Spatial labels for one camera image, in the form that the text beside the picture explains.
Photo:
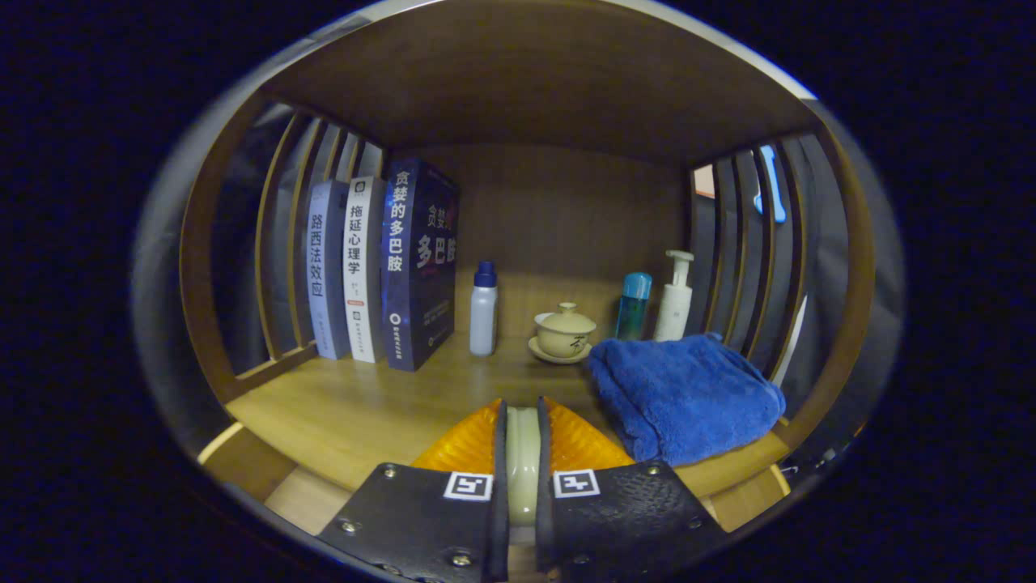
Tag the beige lidded teacup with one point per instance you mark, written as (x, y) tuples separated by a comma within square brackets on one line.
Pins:
[(564, 334)]

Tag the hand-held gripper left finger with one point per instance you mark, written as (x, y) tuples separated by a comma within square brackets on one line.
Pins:
[(500, 518)]

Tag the blue folded towel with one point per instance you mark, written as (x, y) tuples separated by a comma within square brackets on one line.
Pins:
[(688, 397)]

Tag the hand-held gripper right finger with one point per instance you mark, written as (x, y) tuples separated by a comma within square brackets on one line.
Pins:
[(543, 526)]

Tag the white bottle blue cap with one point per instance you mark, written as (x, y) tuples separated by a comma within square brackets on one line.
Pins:
[(483, 320)]

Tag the wooden cabinet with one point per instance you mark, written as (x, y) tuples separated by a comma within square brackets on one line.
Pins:
[(558, 219)]

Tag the dark blue book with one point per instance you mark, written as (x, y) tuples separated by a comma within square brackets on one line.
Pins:
[(421, 267)]

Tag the teal bottle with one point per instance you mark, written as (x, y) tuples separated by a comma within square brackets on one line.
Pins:
[(633, 312)]

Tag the light blue book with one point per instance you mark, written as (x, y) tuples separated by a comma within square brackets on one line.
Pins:
[(326, 275)]

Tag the white book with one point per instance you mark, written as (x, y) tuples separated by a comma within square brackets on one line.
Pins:
[(361, 275)]

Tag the white pump bottle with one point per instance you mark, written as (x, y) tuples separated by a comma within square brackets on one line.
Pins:
[(673, 308)]

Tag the wooden countertop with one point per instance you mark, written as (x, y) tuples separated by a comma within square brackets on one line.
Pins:
[(364, 413)]

